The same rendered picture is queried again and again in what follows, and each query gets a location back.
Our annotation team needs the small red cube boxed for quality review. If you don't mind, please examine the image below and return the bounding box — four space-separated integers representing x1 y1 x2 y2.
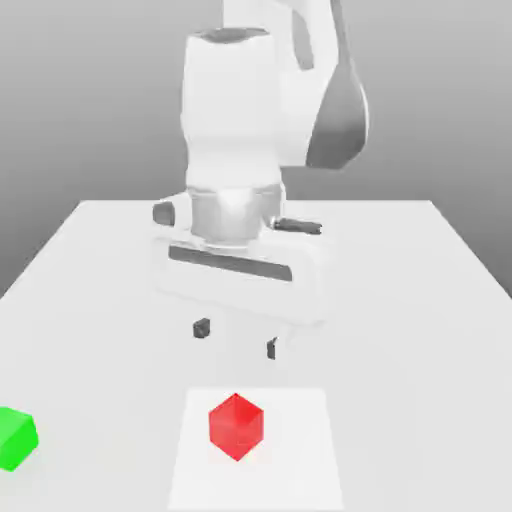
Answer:
208 392 266 463

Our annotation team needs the small green cube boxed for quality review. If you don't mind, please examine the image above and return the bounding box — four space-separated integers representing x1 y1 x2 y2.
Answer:
0 406 40 473

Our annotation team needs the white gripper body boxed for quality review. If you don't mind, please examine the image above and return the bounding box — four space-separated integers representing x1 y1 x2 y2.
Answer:
150 233 330 328

